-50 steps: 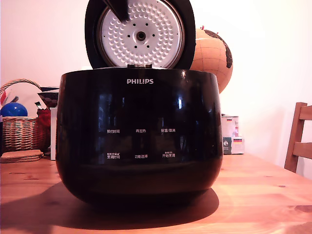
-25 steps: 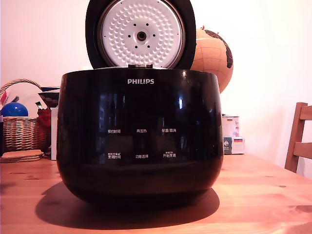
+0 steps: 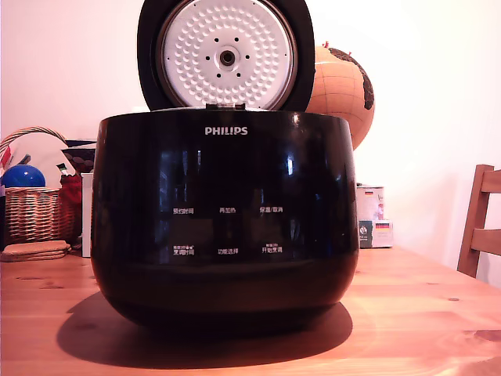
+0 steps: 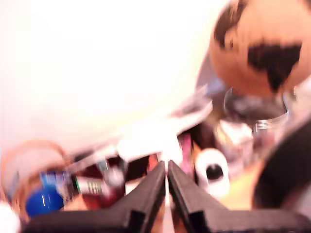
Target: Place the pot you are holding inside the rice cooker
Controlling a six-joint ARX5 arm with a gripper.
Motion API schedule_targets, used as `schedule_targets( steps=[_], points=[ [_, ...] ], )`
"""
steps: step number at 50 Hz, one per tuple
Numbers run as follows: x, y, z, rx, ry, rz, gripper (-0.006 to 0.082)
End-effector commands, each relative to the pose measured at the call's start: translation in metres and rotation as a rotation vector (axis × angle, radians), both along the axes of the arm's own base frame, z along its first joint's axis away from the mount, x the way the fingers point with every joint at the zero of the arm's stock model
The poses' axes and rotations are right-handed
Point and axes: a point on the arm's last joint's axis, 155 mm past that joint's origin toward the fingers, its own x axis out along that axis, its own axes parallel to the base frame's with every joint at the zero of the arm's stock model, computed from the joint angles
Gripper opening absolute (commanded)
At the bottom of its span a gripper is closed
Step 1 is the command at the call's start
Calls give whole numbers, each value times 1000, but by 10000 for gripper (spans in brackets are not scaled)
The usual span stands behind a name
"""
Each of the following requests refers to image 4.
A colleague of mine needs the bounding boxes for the black rice cooker lid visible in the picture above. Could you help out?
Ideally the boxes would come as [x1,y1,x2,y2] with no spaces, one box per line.
[252,120,311,214]

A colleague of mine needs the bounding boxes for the white roll with dark hole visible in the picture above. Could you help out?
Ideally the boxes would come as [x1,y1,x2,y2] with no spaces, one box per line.
[193,148,231,196]

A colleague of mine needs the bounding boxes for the blue ball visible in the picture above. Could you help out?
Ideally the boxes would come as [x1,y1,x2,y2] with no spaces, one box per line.
[25,186,65,218]

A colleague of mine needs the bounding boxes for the woven wicker basket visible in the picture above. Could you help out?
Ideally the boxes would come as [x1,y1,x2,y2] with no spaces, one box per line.
[0,139,73,220]

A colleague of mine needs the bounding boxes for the cork globe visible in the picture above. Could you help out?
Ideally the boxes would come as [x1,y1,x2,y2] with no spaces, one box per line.
[208,0,311,98]

